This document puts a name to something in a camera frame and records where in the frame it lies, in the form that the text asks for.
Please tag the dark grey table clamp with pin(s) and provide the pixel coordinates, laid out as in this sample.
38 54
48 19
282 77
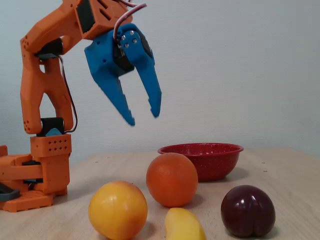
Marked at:
10 195

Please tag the dark purple plum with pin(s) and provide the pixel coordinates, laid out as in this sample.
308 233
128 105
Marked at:
247 211

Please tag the red speckled bowl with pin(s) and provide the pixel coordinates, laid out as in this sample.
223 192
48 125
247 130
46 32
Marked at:
215 162

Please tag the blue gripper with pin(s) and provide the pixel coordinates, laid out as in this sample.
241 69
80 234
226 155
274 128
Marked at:
103 58

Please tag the yellow toy banana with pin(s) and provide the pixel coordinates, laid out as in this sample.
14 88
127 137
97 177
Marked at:
182 225

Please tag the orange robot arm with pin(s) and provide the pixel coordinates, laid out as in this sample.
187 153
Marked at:
32 87

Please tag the yellow orange peach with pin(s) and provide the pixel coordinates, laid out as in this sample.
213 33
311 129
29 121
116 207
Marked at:
117 211

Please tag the orange fruit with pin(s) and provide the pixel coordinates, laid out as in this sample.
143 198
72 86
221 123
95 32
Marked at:
172 180

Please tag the orange robot base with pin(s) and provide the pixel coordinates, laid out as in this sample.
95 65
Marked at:
25 202

